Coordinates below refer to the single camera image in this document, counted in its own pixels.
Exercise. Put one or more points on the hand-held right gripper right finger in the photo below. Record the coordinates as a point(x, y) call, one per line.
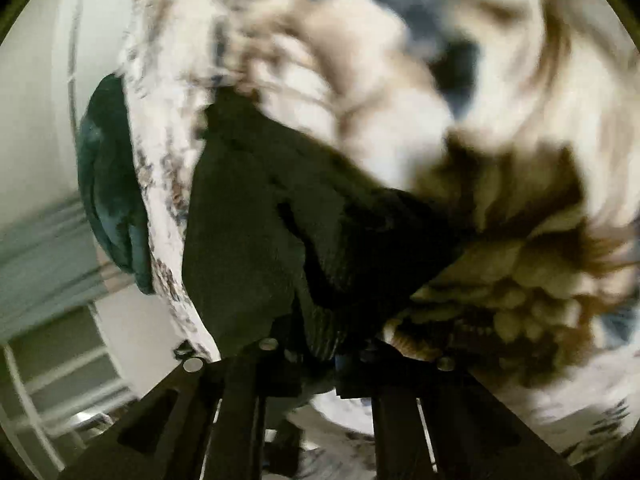
point(450, 425)

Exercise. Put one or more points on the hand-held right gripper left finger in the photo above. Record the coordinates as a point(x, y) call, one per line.
point(240, 410)

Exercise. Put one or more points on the black grey-striped sweater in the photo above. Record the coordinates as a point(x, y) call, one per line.
point(250, 240)

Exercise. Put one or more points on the grey-green curtain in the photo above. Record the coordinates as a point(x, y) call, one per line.
point(45, 270)

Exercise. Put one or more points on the dark green plush blanket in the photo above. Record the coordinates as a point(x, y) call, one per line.
point(110, 185)

